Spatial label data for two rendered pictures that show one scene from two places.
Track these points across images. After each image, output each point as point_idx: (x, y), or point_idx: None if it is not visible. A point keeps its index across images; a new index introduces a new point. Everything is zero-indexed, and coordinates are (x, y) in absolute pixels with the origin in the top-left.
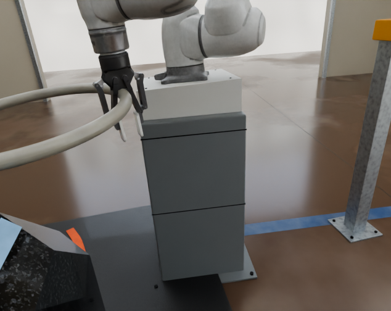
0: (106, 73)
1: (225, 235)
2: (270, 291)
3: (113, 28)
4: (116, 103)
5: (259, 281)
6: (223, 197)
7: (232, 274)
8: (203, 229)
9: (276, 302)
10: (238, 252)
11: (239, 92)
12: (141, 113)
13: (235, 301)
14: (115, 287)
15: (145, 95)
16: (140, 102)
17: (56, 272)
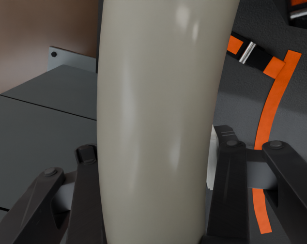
0: None
1: (58, 86)
2: (42, 21)
3: None
4: (219, 193)
5: (49, 41)
6: (24, 110)
7: (78, 64)
8: (85, 99)
9: (41, 4)
10: (54, 73)
11: None
12: (87, 145)
13: (89, 26)
14: (226, 108)
15: (4, 219)
16: (65, 224)
17: None
